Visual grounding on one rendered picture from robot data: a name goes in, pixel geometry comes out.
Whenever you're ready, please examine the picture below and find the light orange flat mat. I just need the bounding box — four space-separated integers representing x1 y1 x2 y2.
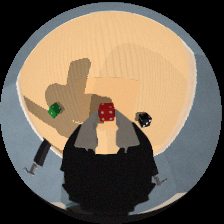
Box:
76 77 139 129

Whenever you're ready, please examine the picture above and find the green die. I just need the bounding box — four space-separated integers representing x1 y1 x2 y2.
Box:
48 102 62 119

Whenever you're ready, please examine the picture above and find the red die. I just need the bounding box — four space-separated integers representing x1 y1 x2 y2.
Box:
98 103 114 122

